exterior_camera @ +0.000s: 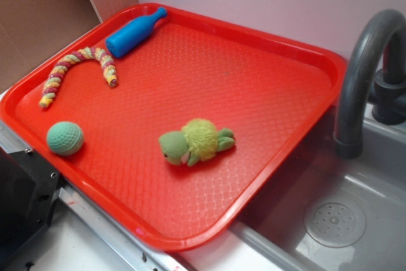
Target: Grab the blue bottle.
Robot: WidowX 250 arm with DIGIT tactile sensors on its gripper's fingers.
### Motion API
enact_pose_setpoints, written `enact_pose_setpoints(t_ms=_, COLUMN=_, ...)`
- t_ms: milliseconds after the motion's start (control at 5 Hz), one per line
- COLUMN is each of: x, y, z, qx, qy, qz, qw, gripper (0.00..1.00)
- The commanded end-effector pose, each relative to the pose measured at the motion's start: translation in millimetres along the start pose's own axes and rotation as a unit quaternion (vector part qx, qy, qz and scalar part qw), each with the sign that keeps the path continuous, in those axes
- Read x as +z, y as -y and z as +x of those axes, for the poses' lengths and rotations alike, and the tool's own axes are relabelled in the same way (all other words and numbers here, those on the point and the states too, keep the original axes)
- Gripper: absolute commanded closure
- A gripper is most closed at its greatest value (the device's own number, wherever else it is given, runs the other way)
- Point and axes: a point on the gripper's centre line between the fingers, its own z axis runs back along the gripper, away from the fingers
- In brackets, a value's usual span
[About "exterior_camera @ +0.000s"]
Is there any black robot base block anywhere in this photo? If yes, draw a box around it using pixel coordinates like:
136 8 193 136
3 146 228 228
1 150 60 249

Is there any blue plastic bottle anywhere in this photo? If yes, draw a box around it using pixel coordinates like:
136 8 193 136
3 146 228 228
105 7 167 58

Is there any green plush turtle toy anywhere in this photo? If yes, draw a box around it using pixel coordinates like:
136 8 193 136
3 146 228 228
159 119 235 167

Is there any red plastic tray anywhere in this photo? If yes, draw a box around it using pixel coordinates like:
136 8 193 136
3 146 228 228
1 8 346 252

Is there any green dimpled rubber ball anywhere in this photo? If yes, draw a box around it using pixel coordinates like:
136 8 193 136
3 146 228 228
46 121 84 156

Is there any grey plastic sink basin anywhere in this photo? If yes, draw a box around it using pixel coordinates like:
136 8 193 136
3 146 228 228
231 110 405 270

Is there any round sink drain strainer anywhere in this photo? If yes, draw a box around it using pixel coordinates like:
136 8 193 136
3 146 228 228
304 197 367 248

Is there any grey curved faucet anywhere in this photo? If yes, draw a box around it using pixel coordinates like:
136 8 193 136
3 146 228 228
334 9 405 159

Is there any brown cardboard panel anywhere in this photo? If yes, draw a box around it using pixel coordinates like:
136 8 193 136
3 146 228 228
1 0 138 91

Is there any multicolour twisted rope toy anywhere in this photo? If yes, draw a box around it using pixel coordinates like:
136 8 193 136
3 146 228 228
39 47 119 109

